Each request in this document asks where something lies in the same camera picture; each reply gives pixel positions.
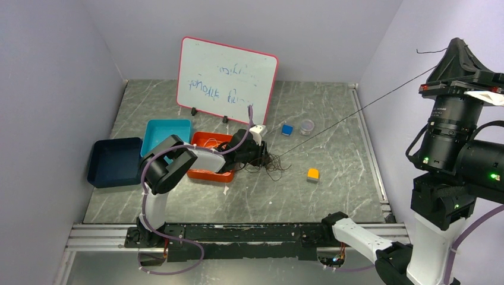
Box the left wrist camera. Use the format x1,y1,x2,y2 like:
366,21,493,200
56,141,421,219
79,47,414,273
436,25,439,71
249,125,267,145

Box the dark blue tray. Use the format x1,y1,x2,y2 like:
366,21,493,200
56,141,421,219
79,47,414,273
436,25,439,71
87,137,143,188

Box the black thin cable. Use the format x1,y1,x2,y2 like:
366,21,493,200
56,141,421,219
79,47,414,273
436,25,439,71
275,47,448,158

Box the orange tray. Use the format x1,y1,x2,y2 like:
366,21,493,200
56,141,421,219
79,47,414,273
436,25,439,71
187,132,234,183

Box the clear plastic cup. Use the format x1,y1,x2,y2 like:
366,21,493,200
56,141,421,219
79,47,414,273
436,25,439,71
300,119,314,136

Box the pink framed whiteboard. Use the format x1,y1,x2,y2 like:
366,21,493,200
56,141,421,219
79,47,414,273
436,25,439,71
176,37,279,124

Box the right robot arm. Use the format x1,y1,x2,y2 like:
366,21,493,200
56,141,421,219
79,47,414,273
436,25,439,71
320,37,503,284

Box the blue small block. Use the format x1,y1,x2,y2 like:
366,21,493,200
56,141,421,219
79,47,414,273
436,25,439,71
281,124,294,137

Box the aluminium frame rail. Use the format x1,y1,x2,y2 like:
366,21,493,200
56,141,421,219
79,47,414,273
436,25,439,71
65,83,412,252

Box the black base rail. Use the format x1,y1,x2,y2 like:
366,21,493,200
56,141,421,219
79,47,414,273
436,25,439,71
124,222,340,262

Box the white cable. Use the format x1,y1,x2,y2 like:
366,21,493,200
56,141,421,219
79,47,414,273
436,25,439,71
200,137,229,152

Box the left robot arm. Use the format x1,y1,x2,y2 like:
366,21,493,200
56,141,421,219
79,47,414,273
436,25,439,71
137,125,270,247

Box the brown cables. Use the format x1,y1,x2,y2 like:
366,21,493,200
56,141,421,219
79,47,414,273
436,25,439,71
236,151,292,182

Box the light blue tray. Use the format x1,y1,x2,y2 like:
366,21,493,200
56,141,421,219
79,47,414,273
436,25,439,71
140,119,193,157

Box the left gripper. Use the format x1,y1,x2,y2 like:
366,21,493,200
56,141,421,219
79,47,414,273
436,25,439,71
235,138,271,167

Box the orange small block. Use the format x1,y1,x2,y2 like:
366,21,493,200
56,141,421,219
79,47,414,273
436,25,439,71
307,168,320,183

